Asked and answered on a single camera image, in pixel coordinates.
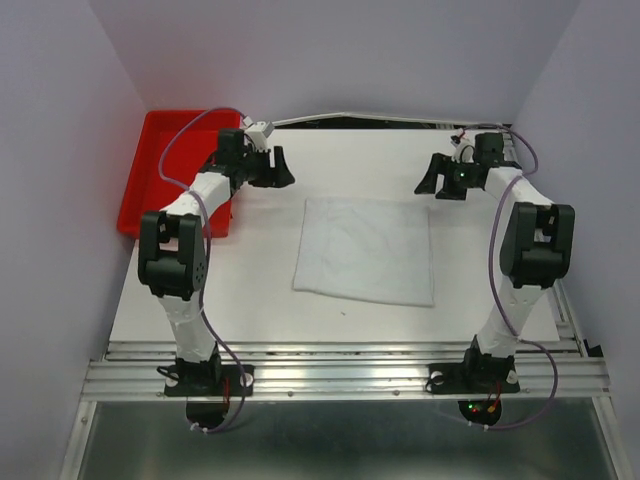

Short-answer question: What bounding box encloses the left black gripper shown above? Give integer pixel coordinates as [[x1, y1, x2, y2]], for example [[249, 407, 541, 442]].
[[239, 146, 296, 189]]

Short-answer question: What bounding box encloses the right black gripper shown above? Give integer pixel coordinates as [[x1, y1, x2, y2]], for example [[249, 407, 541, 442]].
[[412, 151, 478, 199]]

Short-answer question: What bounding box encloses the white fabric skirt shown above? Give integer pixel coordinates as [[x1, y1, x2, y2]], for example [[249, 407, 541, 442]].
[[292, 197, 435, 308]]

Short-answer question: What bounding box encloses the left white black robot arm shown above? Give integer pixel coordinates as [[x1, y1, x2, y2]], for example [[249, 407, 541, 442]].
[[137, 121, 295, 397]]

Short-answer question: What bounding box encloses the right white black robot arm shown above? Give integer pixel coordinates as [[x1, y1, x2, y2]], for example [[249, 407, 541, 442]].
[[415, 128, 575, 395]]

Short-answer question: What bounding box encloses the red plastic tray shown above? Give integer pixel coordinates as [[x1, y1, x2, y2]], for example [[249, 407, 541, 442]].
[[117, 108, 241, 239]]

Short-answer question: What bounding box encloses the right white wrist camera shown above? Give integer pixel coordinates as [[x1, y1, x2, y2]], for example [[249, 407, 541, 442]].
[[450, 129, 475, 163]]

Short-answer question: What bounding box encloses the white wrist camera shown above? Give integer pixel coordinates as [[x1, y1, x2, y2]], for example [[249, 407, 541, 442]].
[[244, 120, 275, 151], [450, 129, 475, 163]]

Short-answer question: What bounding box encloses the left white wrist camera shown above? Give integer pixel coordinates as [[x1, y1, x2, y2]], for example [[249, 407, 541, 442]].
[[244, 120, 275, 151]]

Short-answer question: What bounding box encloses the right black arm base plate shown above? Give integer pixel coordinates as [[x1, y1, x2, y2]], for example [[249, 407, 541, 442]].
[[426, 362, 521, 395]]

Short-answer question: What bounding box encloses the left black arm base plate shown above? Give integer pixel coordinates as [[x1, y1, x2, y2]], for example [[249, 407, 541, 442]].
[[156, 364, 255, 397]]

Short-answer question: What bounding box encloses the aluminium front rail frame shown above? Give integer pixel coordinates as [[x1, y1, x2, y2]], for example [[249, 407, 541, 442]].
[[81, 340, 611, 402]]

